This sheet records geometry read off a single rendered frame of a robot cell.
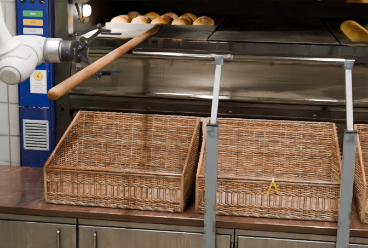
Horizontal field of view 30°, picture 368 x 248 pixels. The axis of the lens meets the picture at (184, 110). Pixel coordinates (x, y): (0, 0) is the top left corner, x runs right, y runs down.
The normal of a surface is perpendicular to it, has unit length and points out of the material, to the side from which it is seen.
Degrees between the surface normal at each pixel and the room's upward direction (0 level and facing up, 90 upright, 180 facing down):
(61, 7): 90
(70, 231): 91
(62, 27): 90
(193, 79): 70
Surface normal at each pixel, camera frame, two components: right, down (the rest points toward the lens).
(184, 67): -0.11, -0.14
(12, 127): -0.13, 0.21
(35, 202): 0.02, -0.98
